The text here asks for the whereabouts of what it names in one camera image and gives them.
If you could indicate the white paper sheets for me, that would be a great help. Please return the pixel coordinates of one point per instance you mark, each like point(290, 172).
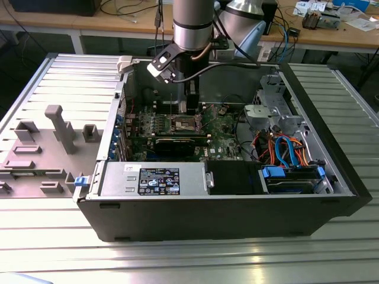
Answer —
point(362, 25)

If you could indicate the silver power supply box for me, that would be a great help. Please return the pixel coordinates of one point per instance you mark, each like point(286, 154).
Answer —
point(115, 180)

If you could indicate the white printed cards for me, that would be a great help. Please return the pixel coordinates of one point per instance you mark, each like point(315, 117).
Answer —
point(305, 7)

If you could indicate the black upright device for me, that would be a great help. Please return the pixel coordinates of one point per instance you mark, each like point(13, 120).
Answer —
point(270, 17)

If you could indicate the hard disk in blue carrier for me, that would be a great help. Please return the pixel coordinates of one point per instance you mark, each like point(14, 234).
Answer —
point(274, 172)

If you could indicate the small black adapter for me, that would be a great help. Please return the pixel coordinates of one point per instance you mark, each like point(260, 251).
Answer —
point(294, 31)

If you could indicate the green motherboard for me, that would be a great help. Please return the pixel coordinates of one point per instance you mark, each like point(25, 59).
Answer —
point(222, 145)

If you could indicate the black graphics card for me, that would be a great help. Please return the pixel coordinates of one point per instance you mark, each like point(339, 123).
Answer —
point(174, 147)

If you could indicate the blue expansion slot clip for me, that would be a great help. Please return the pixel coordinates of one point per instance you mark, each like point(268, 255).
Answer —
point(119, 119)
point(112, 154)
point(115, 138)

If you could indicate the black open PC case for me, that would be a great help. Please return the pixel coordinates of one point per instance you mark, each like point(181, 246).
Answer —
point(207, 219)

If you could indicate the grey parts rack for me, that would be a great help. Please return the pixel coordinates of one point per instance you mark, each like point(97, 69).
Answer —
point(50, 168)

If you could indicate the green RAM stick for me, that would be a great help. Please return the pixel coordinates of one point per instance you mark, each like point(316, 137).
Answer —
point(25, 174)

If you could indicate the blue case latch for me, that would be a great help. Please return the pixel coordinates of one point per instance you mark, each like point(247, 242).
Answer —
point(80, 181)

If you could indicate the pale blue rounded object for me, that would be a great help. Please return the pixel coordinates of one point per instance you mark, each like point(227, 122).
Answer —
point(17, 279)

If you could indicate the black box on desk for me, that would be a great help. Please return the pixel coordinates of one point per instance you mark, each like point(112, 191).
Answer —
point(53, 7)

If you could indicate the blue cardboard box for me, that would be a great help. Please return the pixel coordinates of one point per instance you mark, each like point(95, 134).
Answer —
point(352, 4)

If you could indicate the CPU socket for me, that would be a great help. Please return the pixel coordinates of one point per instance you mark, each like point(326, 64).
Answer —
point(183, 124)

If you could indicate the grey metal part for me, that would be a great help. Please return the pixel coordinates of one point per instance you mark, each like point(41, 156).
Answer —
point(330, 20)

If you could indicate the white labelled box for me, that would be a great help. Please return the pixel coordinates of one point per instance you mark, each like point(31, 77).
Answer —
point(264, 52)

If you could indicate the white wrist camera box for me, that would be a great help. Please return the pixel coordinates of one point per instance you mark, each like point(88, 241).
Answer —
point(221, 54)
point(157, 66)

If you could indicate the metal CPU cooler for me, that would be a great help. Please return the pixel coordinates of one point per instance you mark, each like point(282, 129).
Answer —
point(309, 19)

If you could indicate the wooden desk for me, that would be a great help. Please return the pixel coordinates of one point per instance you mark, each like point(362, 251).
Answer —
point(124, 25)

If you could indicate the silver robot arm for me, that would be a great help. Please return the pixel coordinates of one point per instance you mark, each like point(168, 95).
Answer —
point(192, 29)

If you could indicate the silver metal disk bay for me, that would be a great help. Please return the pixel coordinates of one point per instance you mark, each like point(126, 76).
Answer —
point(259, 114)

